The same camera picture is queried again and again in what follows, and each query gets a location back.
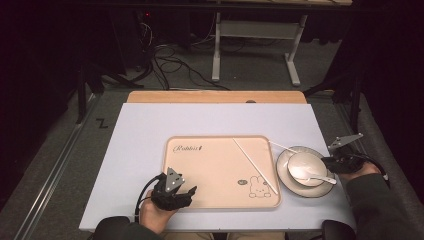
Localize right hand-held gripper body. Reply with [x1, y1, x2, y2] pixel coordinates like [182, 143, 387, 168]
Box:
[328, 133, 366, 175]

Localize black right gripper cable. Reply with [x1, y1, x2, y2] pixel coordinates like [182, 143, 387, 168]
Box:
[349, 152, 391, 188]

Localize person's left hand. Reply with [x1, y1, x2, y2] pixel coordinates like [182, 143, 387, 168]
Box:
[139, 190, 178, 234]

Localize white plate with dark rim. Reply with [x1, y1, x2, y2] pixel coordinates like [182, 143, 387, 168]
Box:
[275, 145, 336, 199]

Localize dark rounded object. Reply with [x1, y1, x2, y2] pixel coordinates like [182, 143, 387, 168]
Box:
[320, 219, 357, 240]

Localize person's right hand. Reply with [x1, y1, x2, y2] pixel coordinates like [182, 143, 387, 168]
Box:
[339, 162, 382, 183]

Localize bundle of black floor cables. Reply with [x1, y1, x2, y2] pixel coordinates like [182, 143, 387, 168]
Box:
[134, 19, 232, 92]

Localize aluminium floor rail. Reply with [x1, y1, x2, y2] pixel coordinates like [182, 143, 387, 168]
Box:
[334, 101, 368, 148]
[13, 93, 102, 240]

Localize white ceramic spoon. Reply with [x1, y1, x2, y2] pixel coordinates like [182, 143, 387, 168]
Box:
[292, 167, 338, 186]

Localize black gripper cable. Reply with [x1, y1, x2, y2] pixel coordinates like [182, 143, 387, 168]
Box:
[349, 152, 391, 188]
[134, 175, 162, 224]

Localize white ceramic bowl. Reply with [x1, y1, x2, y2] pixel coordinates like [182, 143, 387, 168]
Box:
[286, 151, 329, 188]

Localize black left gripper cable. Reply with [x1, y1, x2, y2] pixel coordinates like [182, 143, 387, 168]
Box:
[134, 175, 162, 224]

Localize white metal desk frame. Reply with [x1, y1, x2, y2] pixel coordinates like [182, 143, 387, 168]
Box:
[211, 12, 310, 88]

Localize black metal stand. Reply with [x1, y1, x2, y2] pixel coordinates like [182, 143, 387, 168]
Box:
[75, 61, 145, 125]
[302, 71, 365, 134]

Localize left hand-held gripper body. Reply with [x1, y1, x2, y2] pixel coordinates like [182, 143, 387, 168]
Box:
[150, 167, 187, 212]

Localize beige tray with rabbit print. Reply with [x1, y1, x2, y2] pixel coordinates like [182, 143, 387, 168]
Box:
[162, 134, 282, 211]

